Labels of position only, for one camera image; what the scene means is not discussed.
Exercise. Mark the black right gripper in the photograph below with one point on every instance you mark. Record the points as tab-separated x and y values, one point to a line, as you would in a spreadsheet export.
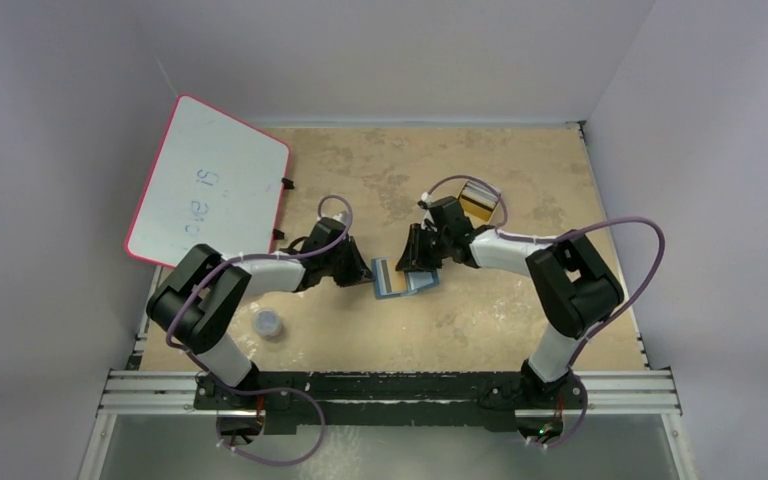
420	246

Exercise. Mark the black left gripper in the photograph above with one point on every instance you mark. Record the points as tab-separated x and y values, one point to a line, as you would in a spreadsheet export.
358	273

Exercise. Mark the blue leather card holder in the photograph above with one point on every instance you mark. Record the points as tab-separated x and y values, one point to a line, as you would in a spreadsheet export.
417	281

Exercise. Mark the grey striped credit card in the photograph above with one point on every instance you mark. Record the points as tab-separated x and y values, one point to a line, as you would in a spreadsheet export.
390	281

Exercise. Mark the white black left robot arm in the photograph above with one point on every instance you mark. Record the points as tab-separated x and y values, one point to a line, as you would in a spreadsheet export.
194	306

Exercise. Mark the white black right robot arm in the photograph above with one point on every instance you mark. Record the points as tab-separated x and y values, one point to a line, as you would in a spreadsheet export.
575	287

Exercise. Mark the stack of cards in tray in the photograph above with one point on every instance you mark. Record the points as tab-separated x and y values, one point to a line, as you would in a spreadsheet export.
480	197

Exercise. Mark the cream oval card tray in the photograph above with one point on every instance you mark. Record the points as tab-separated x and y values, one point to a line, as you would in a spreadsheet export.
483	199

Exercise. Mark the pink framed whiteboard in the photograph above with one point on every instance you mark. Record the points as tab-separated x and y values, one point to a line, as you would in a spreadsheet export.
215	180

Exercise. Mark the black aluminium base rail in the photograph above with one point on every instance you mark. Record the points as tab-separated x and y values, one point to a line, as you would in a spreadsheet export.
495	401

